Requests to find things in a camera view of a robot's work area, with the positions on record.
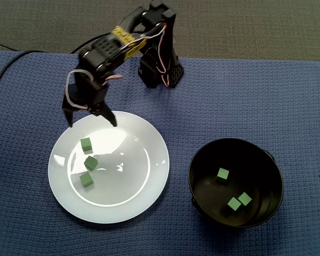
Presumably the white round plate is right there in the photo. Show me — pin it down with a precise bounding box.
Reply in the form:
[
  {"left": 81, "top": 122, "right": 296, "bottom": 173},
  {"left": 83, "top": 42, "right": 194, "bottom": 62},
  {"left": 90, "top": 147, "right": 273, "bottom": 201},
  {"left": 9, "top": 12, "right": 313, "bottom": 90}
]
[{"left": 47, "top": 110, "right": 170, "bottom": 224}]

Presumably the blue waffle cloth mat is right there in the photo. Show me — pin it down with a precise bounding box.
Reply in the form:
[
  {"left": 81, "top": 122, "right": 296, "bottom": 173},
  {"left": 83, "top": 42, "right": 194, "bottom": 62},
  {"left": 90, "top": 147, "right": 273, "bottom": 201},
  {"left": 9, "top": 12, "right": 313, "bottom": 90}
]
[{"left": 0, "top": 50, "right": 320, "bottom": 256}]

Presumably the black metal pot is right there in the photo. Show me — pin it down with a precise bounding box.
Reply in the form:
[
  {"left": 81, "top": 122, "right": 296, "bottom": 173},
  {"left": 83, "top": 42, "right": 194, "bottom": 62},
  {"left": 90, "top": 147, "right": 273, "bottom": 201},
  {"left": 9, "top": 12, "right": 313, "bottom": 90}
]
[{"left": 188, "top": 138, "right": 285, "bottom": 229}]

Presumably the thin black floor cable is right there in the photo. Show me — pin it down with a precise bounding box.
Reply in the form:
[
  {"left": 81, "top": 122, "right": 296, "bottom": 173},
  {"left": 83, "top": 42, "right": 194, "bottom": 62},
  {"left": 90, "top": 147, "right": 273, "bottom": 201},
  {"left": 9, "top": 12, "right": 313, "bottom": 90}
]
[{"left": 0, "top": 39, "right": 19, "bottom": 52}]

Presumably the long black cable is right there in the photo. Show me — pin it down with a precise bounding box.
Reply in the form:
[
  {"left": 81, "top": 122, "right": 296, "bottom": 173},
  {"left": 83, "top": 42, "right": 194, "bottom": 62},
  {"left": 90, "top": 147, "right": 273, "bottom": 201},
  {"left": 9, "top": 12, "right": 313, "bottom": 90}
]
[{"left": 0, "top": 30, "right": 145, "bottom": 129}]

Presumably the white servo wire loop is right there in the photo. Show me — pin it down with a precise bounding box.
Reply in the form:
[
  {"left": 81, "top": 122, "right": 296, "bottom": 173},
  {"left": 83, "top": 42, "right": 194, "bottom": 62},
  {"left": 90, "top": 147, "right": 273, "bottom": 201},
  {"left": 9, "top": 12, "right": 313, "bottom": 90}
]
[{"left": 65, "top": 68, "right": 94, "bottom": 110}]

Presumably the green cube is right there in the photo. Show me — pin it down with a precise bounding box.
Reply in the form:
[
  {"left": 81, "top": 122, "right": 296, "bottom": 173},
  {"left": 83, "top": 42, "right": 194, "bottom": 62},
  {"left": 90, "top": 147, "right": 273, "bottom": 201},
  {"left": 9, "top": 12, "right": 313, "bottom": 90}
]
[
  {"left": 79, "top": 172, "right": 94, "bottom": 188},
  {"left": 216, "top": 167, "right": 230, "bottom": 183},
  {"left": 227, "top": 197, "right": 242, "bottom": 212},
  {"left": 237, "top": 191, "right": 253, "bottom": 206},
  {"left": 80, "top": 137, "right": 93, "bottom": 152},
  {"left": 84, "top": 155, "right": 99, "bottom": 171}
]

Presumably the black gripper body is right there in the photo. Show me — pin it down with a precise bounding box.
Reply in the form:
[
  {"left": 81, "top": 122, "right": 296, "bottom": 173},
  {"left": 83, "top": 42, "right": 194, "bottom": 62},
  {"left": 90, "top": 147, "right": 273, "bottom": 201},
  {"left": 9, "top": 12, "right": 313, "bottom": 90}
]
[{"left": 62, "top": 62, "right": 110, "bottom": 117}]

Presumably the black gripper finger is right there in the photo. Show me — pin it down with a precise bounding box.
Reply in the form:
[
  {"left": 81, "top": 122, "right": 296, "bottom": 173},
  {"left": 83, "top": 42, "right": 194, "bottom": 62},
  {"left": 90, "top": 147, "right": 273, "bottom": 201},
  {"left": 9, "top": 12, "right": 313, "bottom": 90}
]
[
  {"left": 94, "top": 102, "right": 118, "bottom": 127},
  {"left": 62, "top": 107, "right": 76, "bottom": 129}
]

